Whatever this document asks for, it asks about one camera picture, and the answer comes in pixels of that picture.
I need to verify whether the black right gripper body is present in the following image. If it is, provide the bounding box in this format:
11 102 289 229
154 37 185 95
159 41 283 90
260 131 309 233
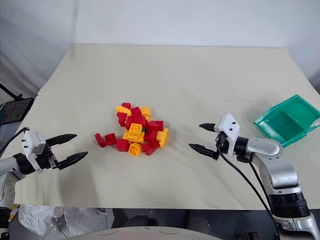
213 130 230 154

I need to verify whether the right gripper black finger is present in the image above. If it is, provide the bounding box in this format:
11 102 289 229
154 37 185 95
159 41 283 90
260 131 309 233
188 143 220 161
198 122 217 133

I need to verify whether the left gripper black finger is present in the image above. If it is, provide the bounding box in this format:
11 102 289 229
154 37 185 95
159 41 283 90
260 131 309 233
44 133 78 149
56 151 89 171

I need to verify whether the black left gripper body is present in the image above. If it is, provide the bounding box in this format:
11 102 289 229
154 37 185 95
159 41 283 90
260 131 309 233
35 146 60 172

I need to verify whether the green plastic bin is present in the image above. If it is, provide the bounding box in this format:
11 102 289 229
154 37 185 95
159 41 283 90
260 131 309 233
252 94 320 149

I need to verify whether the black monitor at left edge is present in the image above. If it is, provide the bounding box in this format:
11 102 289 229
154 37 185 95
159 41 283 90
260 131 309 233
0 97 35 126

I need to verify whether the clear plastic bag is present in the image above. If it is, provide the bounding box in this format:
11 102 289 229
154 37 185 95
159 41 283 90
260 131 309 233
18 204 115 238

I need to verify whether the yellow tape strip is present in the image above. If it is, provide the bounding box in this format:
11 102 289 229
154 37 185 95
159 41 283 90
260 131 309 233
9 203 20 224

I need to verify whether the yellow long toy brick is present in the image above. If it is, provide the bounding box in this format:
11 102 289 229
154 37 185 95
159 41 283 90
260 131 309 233
122 129 146 144

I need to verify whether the black tripod rod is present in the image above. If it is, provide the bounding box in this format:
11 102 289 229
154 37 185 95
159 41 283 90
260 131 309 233
0 83 24 101

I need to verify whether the yellow square toy brick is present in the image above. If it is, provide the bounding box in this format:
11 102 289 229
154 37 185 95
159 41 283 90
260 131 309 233
129 122 143 134

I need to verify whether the red plastic toy brick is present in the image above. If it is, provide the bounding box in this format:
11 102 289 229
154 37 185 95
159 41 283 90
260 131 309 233
125 115 149 131

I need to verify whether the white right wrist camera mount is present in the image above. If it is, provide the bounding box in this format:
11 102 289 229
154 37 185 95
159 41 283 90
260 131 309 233
214 113 241 155

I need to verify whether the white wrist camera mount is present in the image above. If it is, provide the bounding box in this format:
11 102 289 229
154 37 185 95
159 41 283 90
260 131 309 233
214 113 241 155
21 129 47 174

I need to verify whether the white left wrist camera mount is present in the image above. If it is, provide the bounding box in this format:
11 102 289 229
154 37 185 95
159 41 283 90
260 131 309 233
21 129 47 174

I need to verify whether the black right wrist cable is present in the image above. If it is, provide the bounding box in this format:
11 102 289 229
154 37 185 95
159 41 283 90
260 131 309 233
216 136 280 240

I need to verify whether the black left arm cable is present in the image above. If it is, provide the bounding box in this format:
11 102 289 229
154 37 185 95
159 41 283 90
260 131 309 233
0 127 30 156

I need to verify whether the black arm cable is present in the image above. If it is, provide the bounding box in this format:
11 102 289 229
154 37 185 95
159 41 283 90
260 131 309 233
0 127 30 156
248 159 273 216

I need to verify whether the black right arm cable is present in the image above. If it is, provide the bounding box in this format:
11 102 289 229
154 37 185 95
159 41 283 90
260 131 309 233
248 159 273 216

